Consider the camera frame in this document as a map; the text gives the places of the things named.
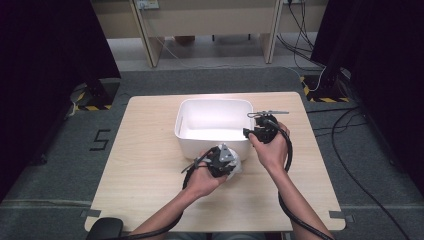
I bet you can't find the long black floor cable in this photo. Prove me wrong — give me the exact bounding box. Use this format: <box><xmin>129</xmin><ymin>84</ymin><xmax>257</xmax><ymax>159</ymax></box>
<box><xmin>331</xmin><ymin>106</ymin><xmax>411</xmax><ymax>240</ymax></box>

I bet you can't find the right hand-held gripper black cable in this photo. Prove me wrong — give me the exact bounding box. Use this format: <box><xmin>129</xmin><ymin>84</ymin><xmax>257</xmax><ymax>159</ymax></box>
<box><xmin>266</xmin><ymin>119</ymin><xmax>334</xmax><ymax>240</ymax></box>

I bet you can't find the person's right hand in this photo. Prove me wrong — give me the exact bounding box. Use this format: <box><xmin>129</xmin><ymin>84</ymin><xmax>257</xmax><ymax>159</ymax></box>
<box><xmin>249</xmin><ymin>121</ymin><xmax>291</xmax><ymax>175</ymax></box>

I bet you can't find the brown object under desk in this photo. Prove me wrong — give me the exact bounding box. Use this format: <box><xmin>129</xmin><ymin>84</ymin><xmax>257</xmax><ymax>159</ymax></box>
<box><xmin>173</xmin><ymin>35</ymin><xmax>196</xmax><ymax>46</ymax></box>

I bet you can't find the left hand-held gripper black cable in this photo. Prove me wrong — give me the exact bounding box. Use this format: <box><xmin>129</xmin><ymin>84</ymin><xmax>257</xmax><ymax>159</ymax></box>
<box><xmin>113</xmin><ymin>148</ymin><xmax>218</xmax><ymax>240</ymax></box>

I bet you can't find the person's left hand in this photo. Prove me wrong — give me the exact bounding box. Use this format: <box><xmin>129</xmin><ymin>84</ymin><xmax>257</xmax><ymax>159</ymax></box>
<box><xmin>184</xmin><ymin>151</ymin><xmax>229</xmax><ymax>199</ymax></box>

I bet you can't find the black curtain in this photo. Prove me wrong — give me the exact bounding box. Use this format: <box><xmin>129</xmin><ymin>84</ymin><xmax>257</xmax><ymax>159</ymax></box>
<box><xmin>0</xmin><ymin>0</ymin><xmax>122</xmax><ymax>201</ymax></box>
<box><xmin>311</xmin><ymin>0</ymin><xmax>424</xmax><ymax>194</ymax></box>

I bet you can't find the short white cable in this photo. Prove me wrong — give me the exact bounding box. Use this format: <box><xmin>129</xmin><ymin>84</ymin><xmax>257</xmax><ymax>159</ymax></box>
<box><xmin>314</xmin><ymin>65</ymin><xmax>327</xmax><ymax>93</ymax></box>

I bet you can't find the black hanging cable bundle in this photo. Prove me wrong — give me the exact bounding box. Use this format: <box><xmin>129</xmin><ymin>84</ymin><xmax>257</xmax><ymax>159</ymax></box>
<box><xmin>276</xmin><ymin>0</ymin><xmax>326</xmax><ymax>71</ymax></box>

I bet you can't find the beige wooden desk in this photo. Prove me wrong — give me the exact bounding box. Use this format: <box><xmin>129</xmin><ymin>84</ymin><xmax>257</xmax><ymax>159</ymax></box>
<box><xmin>90</xmin><ymin>0</ymin><xmax>329</xmax><ymax>69</ymax></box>

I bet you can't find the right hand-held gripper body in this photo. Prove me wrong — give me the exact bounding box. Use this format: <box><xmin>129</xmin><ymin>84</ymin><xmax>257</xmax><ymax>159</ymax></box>
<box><xmin>243</xmin><ymin>110</ymin><xmax>290</xmax><ymax>145</ymax></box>

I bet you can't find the white wall socket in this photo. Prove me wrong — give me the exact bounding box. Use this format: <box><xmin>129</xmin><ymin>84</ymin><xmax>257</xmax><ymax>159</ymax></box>
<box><xmin>135</xmin><ymin>0</ymin><xmax>160</xmax><ymax>10</ymax></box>

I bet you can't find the black floor cable bundle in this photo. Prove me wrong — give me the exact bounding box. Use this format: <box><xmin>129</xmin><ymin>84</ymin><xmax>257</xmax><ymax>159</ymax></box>
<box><xmin>306</xmin><ymin>106</ymin><xmax>368</xmax><ymax>138</ymax></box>

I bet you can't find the white textured cloth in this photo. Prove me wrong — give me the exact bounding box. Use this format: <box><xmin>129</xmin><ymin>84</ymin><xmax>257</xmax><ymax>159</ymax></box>
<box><xmin>221</xmin><ymin>147</ymin><xmax>243</xmax><ymax>181</ymax></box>

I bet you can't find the hand-held gripper black cable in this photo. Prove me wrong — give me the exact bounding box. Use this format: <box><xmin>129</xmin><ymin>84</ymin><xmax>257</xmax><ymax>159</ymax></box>
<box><xmin>113</xmin><ymin>148</ymin><xmax>218</xmax><ymax>240</ymax></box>
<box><xmin>266</xmin><ymin>119</ymin><xmax>334</xmax><ymax>240</ymax></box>

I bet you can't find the white plastic storage bin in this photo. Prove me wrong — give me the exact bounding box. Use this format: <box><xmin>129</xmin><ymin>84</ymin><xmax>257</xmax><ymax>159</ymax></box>
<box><xmin>174</xmin><ymin>98</ymin><xmax>255</xmax><ymax>162</ymax></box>

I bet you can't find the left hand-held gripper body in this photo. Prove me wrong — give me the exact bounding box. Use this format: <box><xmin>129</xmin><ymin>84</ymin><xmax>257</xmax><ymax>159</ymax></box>
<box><xmin>203</xmin><ymin>143</ymin><xmax>236</xmax><ymax>178</ymax></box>

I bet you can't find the grey tape strip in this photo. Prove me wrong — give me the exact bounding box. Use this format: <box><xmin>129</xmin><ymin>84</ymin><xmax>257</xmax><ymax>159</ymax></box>
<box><xmin>79</xmin><ymin>209</ymin><xmax>102</xmax><ymax>218</ymax></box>
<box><xmin>328</xmin><ymin>210</ymin><xmax>354</xmax><ymax>224</ymax></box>

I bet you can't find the black stand base striped tape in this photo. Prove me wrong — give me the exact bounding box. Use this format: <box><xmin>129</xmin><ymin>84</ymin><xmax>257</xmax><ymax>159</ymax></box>
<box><xmin>71</xmin><ymin>78</ymin><xmax>121</xmax><ymax>112</ymax></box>
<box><xmin>299</xmin><ymin>68</ymin><xmax>351</xmax><ymax>104</ymax></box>

